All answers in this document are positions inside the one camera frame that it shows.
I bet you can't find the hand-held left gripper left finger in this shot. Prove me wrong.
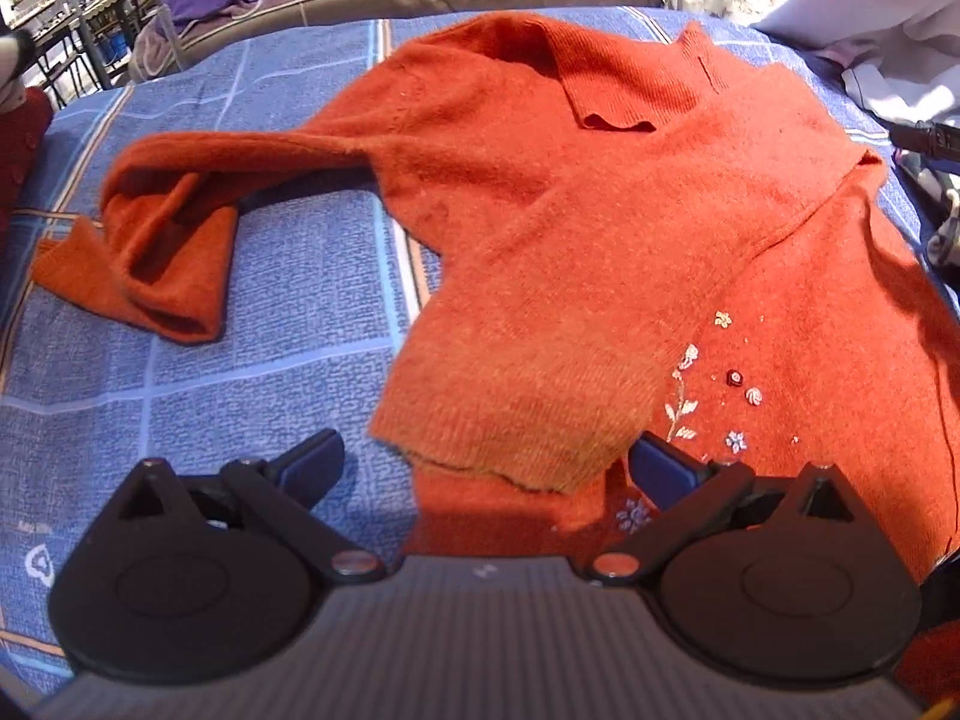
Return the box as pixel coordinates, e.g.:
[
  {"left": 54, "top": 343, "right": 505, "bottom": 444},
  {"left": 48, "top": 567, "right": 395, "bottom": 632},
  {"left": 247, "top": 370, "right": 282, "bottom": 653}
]
[{"left": 112, "top": 429, "right": 387, "bottom": 587}]

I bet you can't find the blue white striped cloth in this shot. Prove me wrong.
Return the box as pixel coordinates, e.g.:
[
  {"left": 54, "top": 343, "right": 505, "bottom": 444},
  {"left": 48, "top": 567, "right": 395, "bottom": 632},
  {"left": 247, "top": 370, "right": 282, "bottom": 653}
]
[{"left": 892, "top": 148, "right": 960, "bottom": 272}]

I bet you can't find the blue plaid bed sheet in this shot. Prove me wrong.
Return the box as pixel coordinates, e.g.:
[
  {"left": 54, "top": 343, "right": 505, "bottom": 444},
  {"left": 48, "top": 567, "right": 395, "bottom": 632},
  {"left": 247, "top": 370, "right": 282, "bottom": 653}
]
[{"left": 0, "top": 6, "right": 960, "bottom": 680}]

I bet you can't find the dark red cloth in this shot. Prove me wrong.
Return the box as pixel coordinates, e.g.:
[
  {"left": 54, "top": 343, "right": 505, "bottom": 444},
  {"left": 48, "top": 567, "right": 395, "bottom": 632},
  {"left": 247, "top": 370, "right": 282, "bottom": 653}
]
[{"left": 0, "top": 86, "right": 55, "bottom": 220}]

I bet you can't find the orange knit sweater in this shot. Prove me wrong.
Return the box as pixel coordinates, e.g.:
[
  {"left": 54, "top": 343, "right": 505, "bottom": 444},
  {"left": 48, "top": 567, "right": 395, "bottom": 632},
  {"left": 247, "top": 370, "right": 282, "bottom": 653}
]
[{"left": 30, "top": 11, "right": 960, "bottom": 710}]

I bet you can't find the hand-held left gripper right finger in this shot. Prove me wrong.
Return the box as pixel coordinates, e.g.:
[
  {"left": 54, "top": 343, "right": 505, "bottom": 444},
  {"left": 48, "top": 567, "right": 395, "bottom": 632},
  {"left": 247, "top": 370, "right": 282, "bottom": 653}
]
[{"left": 583, "top": 431, "right": 857, "bottom": 587}]

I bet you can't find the plain white cloth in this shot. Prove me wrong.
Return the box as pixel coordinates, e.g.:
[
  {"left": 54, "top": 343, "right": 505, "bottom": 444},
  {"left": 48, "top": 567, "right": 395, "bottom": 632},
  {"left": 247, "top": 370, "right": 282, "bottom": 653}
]
[{"left": 754, "top": 0, "right": 960, "bottom": 128}]

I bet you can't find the white dotted cloth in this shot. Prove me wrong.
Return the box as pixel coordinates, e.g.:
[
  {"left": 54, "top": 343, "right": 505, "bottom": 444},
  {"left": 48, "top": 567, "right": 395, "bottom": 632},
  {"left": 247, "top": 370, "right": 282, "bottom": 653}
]
[{"left": 0, "top": 28, "right": 36, "bottom": 115}]

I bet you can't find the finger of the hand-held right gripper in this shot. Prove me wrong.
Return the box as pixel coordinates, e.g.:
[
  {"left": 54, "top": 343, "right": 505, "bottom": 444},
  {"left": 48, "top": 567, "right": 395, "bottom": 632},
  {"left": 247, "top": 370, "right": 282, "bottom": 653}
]
[{"left": 888, "top": 118, "right": 960, "bottom": 164}]

